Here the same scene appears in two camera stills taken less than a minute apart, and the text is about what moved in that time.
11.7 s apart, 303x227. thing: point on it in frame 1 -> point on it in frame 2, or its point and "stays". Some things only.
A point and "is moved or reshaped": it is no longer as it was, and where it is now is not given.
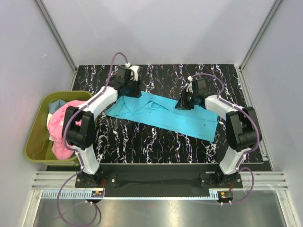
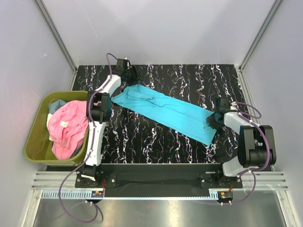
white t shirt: [49, 116] stays
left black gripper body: [132, 90] -> [132, 76]
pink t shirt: [60, 150] stays
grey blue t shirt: [53, 106] stays
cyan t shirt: [145, 109] is moved or reshaped
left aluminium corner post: [59, 40] stays
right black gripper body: [187, 100] -> [211, 120]
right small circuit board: [226, 195] stays
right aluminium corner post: [274, 10] stays
